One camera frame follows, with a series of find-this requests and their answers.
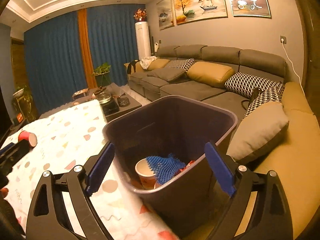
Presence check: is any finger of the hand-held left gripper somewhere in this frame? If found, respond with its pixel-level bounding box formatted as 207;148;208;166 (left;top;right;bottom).
0;140;32;163

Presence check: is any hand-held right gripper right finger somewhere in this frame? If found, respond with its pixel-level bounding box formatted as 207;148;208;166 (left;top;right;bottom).
204;141;293;240

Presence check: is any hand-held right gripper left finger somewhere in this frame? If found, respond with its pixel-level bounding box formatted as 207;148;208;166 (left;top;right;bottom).
26;141;115;240

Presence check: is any red white plastic bag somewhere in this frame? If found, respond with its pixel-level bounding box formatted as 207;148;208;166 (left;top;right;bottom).
179;160;197;173

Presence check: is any white red paper cup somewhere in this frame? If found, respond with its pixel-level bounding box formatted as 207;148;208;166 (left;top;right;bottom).
135;158;160;190

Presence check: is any blue foam net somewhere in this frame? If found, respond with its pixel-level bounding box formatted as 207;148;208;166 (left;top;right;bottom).
146;153;187;186

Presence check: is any dark grey trash bin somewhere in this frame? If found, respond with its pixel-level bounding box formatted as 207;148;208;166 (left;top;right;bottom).
102;95;238;239

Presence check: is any printed white tablecloth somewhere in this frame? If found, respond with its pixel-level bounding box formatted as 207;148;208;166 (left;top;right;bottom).
0;99;180;240

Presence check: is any potted plant on gold stand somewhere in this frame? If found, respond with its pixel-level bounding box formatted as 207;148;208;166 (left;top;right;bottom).
12;85;38;120

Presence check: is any large beige grey cushion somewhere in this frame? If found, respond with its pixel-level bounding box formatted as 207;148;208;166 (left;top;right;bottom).
226;101;290;162

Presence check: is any black hot plate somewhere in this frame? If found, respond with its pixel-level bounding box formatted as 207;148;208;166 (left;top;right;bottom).
101;102;121;117

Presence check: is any dark coffee table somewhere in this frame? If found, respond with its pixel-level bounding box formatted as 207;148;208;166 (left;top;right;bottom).
72;85;143;123

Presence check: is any glass kettle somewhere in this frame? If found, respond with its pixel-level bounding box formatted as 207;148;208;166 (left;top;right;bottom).
95;90;113;106

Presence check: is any printed magazine box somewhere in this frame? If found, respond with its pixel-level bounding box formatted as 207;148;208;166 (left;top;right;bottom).
72;88;90;98

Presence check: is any grey sofa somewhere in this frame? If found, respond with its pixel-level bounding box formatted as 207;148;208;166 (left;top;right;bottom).
124;44;320;240

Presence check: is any wooden door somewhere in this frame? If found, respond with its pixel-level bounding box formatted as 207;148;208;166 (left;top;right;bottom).
10;37;28;91

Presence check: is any black white patterned cushion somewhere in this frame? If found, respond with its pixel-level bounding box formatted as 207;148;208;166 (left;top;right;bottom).
224;72;285;99
165;58;196;70
243;86;284;119

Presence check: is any blue curtain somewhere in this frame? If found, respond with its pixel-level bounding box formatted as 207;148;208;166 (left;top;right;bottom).
86;4;147;88
24;11;83;116

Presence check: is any large mustard cushion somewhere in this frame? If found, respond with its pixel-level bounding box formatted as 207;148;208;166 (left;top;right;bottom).
186;61;234;89

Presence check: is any green potted plant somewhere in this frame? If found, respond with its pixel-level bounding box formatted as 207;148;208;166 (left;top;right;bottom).
92;62;112;87

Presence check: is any orange curtain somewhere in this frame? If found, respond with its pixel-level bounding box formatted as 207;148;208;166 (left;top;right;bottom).
77;8;98;89

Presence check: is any white cloth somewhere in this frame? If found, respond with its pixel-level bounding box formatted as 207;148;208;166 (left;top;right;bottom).
140;56;158;69

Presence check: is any small mustard cushion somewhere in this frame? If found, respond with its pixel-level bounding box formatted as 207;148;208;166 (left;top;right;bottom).
146;59;171;71

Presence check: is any white standing air conditioner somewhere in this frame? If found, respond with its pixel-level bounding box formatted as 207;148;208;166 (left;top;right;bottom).
135;22;152;58

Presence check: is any orange flower decoration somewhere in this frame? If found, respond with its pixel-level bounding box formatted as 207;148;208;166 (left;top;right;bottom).
133;8;147;23

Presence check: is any small landscape painting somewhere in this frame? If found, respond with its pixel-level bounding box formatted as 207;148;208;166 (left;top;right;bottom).
156;0;175;31

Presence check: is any sailing ship painting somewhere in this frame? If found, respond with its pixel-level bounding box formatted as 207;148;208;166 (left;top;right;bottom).
172;0;229;26

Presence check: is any white cable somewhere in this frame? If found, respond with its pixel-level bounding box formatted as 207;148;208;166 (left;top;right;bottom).
282;41;304;91

